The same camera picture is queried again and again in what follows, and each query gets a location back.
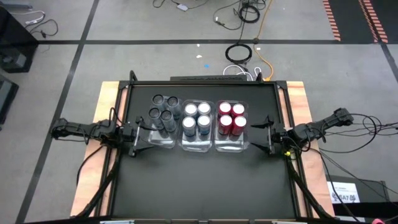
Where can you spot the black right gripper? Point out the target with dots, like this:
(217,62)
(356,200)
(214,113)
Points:
(277,137)

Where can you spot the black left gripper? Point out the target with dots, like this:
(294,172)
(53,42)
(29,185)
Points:
(130,135)

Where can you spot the clear plastic bin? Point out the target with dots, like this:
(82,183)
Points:
(196,146)
(230,144)
(158,141)

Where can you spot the red Fanta strawberry soda can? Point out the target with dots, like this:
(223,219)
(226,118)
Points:
(238,109)
(239,122)
(224,108)
(225,120)

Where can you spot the white and blue Spindrift can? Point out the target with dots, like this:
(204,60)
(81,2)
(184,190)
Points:
(204,121)
(191,109)
(204,108)
(189,123)

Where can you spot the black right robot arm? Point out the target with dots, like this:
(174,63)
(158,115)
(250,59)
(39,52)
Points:
(311,130)

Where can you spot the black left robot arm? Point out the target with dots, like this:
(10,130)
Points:
(81,130)

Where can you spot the light wooden side board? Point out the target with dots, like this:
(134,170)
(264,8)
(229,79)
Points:
(96,161)
(297,88)

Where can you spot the black power strip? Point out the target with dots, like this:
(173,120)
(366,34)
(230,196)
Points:
(178,78)

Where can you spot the white paper label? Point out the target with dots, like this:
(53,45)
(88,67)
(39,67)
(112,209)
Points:
(342,189)

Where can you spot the black box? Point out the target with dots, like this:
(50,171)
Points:
(373,193)

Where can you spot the grey power adapter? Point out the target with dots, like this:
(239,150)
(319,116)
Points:
(183,7)

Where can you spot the pink round object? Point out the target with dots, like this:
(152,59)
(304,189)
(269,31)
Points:
(377,221)

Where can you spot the dark grey case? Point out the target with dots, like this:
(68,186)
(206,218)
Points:
(6,96)

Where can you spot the black floor mat orange stripes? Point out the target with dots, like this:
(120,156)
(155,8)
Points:
(351,18)

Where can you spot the black cabinet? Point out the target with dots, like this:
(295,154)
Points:
(12,31)

